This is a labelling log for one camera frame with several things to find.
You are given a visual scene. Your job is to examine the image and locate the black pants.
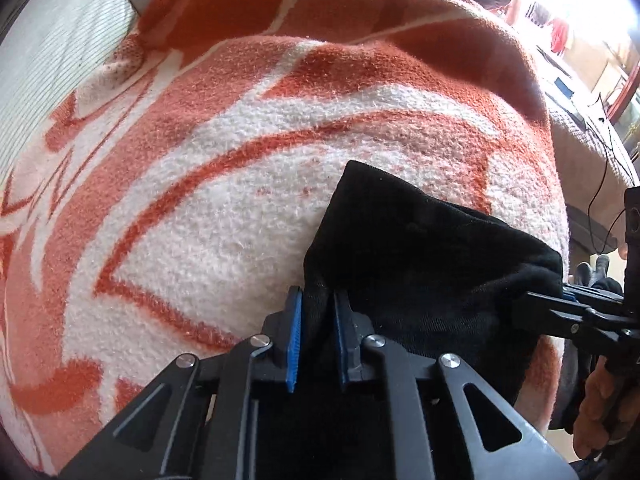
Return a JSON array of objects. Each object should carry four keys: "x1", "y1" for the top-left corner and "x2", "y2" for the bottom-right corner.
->
[{"x1": 300, "y1": 160, "x2": 567, "y2": 408}]

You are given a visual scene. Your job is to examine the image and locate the white striped bed sheet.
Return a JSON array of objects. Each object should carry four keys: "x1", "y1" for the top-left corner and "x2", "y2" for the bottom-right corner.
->
[{"x1": 0, "y1": 0, "x2": 139, "y2": 188}]

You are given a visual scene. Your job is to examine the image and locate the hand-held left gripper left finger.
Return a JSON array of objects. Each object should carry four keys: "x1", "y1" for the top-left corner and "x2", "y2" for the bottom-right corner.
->
[{"x1": 57, "y1": 285, "x2": 304, "y2": 480}]

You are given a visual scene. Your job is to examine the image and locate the black cable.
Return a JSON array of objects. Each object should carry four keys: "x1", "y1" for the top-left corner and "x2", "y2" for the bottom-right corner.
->
[{"x1": 587, "y1": 91, "x2": 621, "y2": 256}]

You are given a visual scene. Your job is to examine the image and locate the dark shoe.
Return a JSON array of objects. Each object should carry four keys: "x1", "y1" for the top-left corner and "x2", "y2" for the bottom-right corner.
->
[{"x1": 574, "y1": 254, "x2": 612, "y2": 288}]

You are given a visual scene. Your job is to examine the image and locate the orange and white blanket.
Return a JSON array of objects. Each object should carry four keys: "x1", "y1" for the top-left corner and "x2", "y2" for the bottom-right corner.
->
[{"x1": 0, "y1": 0, "x2": 572, "y2": 478}]

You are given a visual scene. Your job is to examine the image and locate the person's right hand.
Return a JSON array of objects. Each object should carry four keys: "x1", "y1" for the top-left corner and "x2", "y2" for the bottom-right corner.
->
[{"x1": 572, "y1": 354, "x2": 640, "y2": 462}]

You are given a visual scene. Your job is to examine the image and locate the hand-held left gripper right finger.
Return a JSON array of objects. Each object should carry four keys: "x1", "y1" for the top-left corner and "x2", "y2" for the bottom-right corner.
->
[{"x1": 332, "y1": 289, "x2": 577, "y2": 480}]

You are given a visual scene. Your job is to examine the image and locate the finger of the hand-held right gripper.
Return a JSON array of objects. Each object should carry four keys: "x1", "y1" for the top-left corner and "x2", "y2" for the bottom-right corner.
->
[
  {"x1": 562, "y1": 282, "x2": 624, "y2": 311},
  {"x1": 514, "y1": 291, "x2": 640, "y2": 357}
]

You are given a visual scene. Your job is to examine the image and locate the red hanging cloth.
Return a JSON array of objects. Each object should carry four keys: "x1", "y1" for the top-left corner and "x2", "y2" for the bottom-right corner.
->
[{"x1": 549, "y1": 16, "x2": 572, "y2": 55}]

